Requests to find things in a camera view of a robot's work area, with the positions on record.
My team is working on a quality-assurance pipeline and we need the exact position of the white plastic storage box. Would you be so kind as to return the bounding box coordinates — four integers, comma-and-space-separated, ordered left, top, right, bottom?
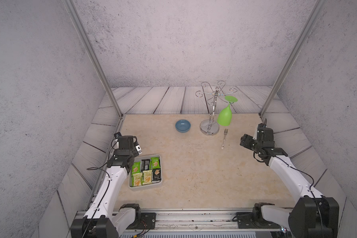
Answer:
129, 154, 163, 191

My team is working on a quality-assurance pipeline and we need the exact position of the black cookie packet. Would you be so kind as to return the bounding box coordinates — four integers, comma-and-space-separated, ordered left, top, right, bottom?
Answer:
152, 168, 162, 183
141, 159, 150, 171

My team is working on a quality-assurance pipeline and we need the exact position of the green cookie packet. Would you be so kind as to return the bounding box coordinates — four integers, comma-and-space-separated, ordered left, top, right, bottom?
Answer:
132, 162, 141, 174
149, 157, 161, 170

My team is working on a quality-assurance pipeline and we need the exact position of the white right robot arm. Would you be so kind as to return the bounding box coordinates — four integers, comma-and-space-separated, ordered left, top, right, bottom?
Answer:
240, 123, 339, 238

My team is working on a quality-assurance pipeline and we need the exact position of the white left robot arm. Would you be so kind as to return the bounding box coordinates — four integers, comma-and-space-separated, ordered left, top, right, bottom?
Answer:
70, 132, 141, 238

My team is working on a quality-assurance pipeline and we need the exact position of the green cookie packet in box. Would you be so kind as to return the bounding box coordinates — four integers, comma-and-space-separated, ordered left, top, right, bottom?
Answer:
132, 162, 141, 174

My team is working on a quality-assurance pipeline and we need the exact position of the yellow-green cookie packet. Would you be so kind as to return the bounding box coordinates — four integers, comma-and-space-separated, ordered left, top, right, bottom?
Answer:
131, 173, 143, 187

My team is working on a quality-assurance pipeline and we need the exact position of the pale yellow cookie packet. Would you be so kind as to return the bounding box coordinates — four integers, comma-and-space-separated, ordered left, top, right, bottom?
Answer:
142, 170, 152, 185

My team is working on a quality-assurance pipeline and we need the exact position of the silver fork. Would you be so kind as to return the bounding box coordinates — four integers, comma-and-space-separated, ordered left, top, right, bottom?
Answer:
221, 129, 228, 149

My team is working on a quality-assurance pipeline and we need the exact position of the green plastic wine glass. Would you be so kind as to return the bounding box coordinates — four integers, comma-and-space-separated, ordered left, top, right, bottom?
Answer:
217, 96, 238, 127

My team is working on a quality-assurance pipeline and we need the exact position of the chrome wine glass rack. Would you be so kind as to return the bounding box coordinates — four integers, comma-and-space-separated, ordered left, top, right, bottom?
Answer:
195, 80, 238, 136

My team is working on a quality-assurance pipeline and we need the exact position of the blue ceramic bowl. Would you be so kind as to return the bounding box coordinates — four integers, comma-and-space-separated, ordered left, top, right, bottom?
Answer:
175, 120, 191, 133

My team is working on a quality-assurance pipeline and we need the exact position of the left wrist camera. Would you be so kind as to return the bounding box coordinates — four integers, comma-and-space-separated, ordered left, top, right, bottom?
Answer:
134, 143, 142, 155

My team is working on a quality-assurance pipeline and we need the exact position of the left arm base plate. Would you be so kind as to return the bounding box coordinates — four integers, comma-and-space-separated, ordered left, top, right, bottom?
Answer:
127, 212, 156, 231

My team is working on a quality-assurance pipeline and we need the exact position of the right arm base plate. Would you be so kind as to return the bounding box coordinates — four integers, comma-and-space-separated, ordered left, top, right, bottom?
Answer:
232, 212, 281, 229

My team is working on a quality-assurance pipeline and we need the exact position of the aluminium frame rail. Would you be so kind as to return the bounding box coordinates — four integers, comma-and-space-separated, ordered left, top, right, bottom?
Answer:
68, 208, 328, 238

